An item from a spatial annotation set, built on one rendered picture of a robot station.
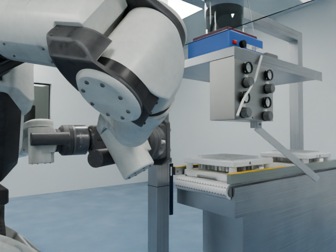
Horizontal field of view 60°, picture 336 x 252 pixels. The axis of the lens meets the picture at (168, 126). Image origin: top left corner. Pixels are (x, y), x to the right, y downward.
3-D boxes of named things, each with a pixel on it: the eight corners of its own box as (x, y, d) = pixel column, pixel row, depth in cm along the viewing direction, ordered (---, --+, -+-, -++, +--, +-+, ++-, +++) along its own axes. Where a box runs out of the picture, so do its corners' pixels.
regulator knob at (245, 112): (246, 117, 89) (245, 102, 89) (239, 117, 91) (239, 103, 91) (252, 117, 91) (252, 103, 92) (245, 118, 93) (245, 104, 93)
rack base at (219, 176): (223, 170, 132) (223, 164, 132) (273, 176, 113) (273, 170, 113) (183, 175, 116) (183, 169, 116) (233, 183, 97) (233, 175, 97)
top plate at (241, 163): (223, 159, 132) (223, 154, 132) (273, 163, 113) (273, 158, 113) (183, 162, 116) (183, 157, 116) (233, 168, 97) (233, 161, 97)
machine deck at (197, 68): (234, 58, 90) (234, 45, 90) (159, 76, 120) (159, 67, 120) (322, 81, 129) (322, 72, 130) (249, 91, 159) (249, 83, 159)
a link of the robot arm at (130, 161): (146, 114, 64) (122, 110, 53) (171, 156, 62) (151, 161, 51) (108, 141, 67) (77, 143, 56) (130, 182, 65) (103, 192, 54)
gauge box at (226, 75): (235, 119, 90) (234, 55, 90) (209, 120, 98) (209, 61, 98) (273, 121, 104) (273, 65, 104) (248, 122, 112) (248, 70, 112)
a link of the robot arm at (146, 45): (165, 113, 50) (214, 43, 33) (136, 163, 45) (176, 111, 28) (111, 80, 49) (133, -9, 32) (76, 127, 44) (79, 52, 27)
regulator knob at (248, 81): (248, 86, 91) (248, 72, 91) (242, 87, 92) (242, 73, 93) (255, 87, 93) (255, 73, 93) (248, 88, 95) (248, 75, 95)
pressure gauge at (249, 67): (245, 72, 92) (245, 60, 92) (242, 73, 93) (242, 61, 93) (252, 74, 94) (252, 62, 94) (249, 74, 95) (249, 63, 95)
